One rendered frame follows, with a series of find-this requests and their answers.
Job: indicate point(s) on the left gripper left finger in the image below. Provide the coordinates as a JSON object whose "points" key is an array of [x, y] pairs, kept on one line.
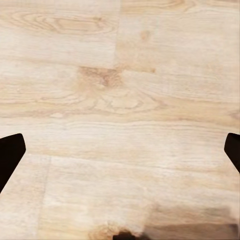
{"points": [[12, 149]]}

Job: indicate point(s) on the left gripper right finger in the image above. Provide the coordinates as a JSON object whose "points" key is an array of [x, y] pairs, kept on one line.
{"points": [[232, 149]]}

